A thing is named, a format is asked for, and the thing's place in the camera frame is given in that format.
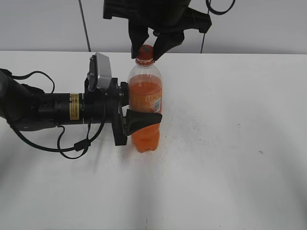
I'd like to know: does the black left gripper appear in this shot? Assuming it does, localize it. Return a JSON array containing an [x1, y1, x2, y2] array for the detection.
[[83, 78, 163, 146]]

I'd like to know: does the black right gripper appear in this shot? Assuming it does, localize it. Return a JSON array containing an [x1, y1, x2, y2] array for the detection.
[[103, 0, 212, 61]]

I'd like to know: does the orange bottle cap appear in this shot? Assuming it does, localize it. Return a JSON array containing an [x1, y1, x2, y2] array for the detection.
[[137, 45, 154, 61]]

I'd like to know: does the orange tea plastic bottle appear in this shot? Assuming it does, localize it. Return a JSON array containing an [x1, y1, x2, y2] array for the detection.
[[128, 59, 163, 152]]

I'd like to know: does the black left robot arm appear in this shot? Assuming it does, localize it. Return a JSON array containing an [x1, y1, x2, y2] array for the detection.
[[0, 69, 162, 146]]

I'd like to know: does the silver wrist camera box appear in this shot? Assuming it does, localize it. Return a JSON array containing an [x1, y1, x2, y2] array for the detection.
[[86, 53, 112, 92]]

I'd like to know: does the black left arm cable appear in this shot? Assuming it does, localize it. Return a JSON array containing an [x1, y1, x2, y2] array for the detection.
[[8, 70, 106, 160]]

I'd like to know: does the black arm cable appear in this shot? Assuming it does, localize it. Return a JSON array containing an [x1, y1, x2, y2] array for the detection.
[[200, 0, 237, 55], [8, 70, 106, 160]]

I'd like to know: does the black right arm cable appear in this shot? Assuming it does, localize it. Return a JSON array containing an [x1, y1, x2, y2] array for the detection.
[[200, 0, 237, 55]]

